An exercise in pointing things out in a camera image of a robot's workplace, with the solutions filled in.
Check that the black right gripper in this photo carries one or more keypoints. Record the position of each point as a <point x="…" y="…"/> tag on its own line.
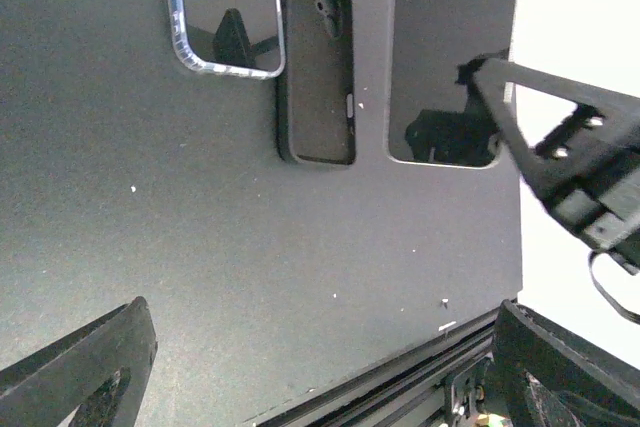
<point x="592" y="175"/>

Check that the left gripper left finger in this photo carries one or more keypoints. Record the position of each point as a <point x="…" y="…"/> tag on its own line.
<point x="95" y="376"/>

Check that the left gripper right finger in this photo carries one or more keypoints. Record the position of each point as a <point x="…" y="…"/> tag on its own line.
<point x="545" y="375"/>

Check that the white smartphone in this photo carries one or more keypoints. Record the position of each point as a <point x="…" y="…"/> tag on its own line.
<point x="432" y="119"/>

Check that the blue smartphone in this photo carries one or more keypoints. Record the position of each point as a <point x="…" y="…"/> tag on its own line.
<point x="235" y="33"/>

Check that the black phone case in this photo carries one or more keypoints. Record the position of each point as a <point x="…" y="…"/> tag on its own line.
<point x="315" y="91"/>

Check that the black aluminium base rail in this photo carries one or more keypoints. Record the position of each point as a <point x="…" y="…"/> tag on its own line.
<point x="411" y="389"/>

